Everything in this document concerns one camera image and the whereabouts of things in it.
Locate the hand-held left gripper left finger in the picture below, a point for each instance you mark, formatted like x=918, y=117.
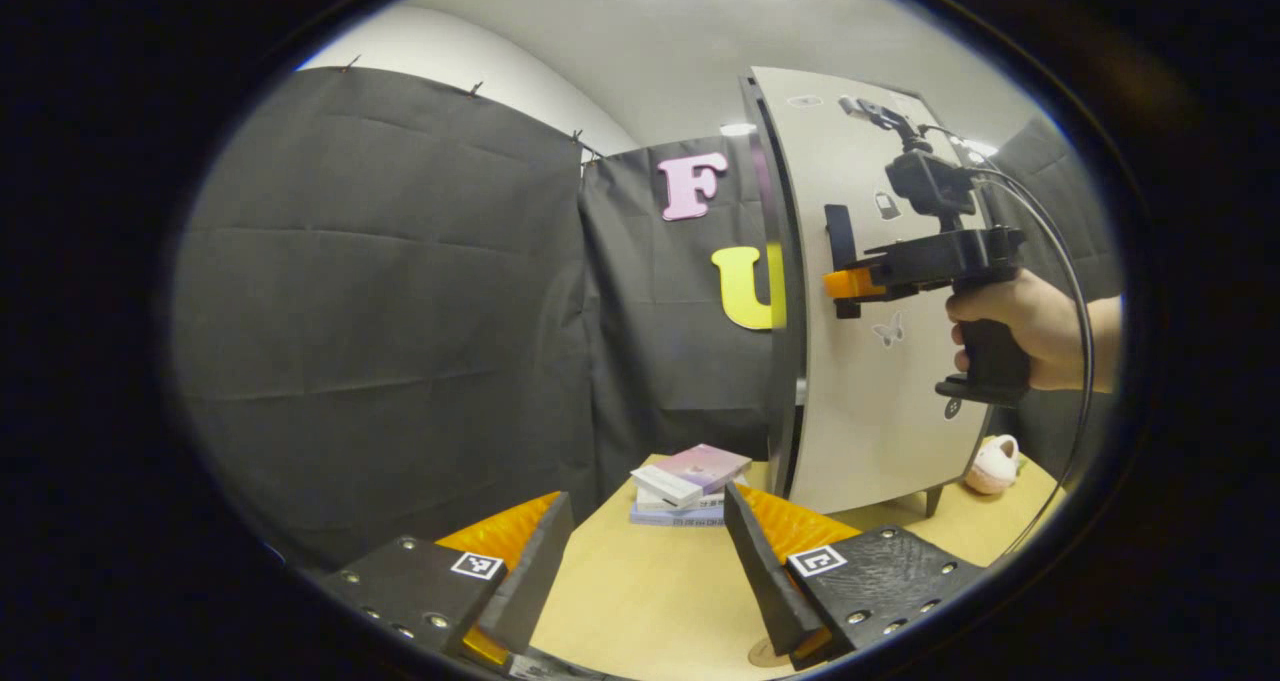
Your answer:
x=530, y=581

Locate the small ceiling light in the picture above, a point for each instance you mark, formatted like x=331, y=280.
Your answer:
x=738, y=129

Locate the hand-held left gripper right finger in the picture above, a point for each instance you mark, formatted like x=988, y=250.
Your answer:
x=765, y=571

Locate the dark grey cabinet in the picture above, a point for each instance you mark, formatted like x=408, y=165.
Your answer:
x=932, y=499

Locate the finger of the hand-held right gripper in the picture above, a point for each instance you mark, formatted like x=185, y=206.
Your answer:
x=855, y=283

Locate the blue grey book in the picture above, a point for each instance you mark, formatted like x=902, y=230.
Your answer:
x=680, y=517

